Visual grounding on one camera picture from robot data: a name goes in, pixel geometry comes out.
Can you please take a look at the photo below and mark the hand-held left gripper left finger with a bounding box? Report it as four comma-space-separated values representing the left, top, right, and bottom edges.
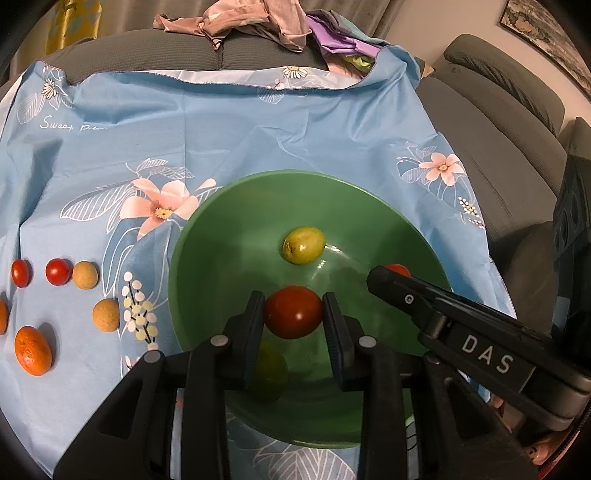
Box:
53, 291, 266, 480

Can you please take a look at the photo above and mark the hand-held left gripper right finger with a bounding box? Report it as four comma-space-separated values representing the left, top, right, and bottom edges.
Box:
322, 292, 540, 480

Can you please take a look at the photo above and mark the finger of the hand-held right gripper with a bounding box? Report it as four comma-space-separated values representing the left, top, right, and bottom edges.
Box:
367, 265, 454, 325

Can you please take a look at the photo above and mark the yellow patterned curtain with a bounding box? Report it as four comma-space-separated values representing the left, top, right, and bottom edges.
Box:
44, 0, 102, 49

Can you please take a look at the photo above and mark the framed wall picture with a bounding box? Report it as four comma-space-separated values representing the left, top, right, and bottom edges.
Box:
501, 0, 591, 91

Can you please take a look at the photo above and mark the green jujube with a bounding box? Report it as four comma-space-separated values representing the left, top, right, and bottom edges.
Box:
252, 339, 290, 401
283, 226, 326, 265

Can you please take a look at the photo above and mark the blue floral cloth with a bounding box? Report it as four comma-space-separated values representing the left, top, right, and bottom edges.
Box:
0, 44, 518, 480

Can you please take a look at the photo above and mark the pink crumpled cloth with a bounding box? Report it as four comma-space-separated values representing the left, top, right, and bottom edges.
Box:
154, 0, 308, 53

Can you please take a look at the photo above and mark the grey sofa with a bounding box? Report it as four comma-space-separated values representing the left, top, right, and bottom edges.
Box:
44, 25, 591, 342

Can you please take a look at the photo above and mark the purple cloth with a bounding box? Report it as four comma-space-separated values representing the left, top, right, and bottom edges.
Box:
305, 14, 393, 62

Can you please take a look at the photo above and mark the green bowl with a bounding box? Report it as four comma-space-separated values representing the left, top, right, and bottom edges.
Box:
168, 170, 455, 449

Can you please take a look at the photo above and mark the person's right hand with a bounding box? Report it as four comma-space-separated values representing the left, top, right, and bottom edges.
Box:
521, 436, 562, 468

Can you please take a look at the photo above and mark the tan longan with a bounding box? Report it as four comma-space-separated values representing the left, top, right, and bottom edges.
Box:
72, 261, 99, 290
92, 298, 121, 332

